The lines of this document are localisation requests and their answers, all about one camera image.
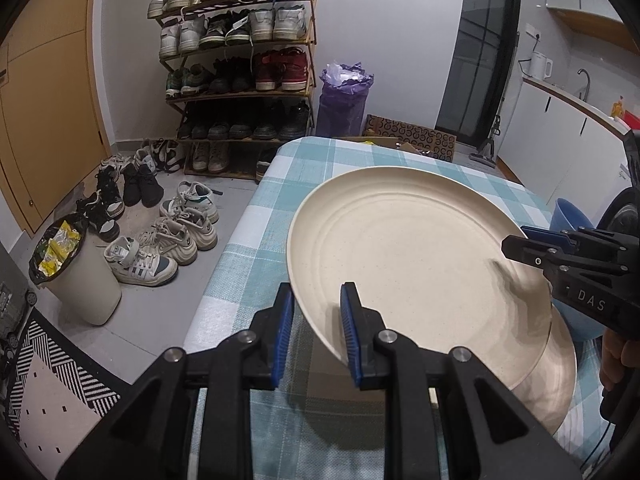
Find white kitchen cabinets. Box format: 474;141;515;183
545;0;632;52
499;77;632;212

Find purple bag bin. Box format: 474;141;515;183
315;62;374;139

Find wooden shoe rack with shoes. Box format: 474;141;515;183
147;0;316;173

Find black framed glass door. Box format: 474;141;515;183
434;0;524;147

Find brown cardboard snack box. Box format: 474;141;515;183
324;135;402;150

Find black and white patterned rug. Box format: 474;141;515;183
9;309;122;442

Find cluster of loose sneakers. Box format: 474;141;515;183
74;139;222;287

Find teal checked tablecloth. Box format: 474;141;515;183
182;137;617;480

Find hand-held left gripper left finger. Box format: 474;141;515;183
57;282;296;480

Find ring patterned cardboard box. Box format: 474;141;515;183
362;113;457;162

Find person's right hand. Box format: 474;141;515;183
600;331;635;395

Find yellow wooden door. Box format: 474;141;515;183
0;0;114;235

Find white electric kettle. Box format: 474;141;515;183
529;51;555;81

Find small cream plate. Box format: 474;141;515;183
286;167;554;392

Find large cream plate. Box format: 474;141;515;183
509;304;577;437

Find white lower kitchen cabinets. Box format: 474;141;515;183
499;77;632;212

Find beige trash bin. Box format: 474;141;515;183
28;213;123;326

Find light blue bowl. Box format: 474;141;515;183
551;198;608;342

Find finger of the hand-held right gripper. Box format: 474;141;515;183
501;235;627;277
520;226;631;256

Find white washing machine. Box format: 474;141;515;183
597;127;640;243

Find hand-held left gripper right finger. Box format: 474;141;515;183
340;282;583;480

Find white upper kitchen cabinets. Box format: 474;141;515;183
545;0;632;52

